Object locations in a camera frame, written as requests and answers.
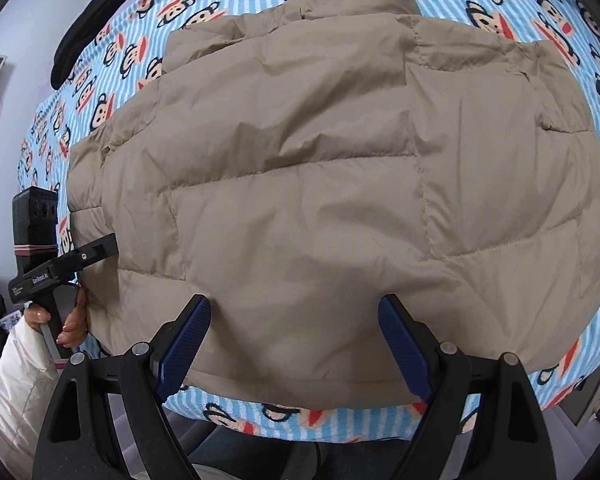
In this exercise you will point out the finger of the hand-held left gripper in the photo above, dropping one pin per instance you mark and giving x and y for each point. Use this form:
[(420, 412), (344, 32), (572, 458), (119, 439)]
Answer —
[(97, 250)]

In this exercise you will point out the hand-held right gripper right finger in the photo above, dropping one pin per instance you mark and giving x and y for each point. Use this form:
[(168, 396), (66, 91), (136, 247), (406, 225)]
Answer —
[(405, 345)]

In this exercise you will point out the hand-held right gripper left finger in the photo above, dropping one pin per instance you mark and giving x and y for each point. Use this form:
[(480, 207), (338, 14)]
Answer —
[(185, 345)]

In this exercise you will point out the tan puffer jacket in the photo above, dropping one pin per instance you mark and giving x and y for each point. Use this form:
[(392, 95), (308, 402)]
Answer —
[(305, 160)]

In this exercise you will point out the person's left hand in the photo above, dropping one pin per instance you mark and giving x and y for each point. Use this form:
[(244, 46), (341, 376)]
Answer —
[(75, 327)]

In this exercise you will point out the purple quilted bedspread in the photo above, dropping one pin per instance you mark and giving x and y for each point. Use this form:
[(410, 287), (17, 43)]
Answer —
[(562, 425)]

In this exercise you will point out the black cloth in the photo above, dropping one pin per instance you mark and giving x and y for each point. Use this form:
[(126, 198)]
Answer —
[(80, 35)]

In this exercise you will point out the blue striped monkey print blanket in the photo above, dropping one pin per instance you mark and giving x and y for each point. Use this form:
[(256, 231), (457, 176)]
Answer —
[(505, 0)]

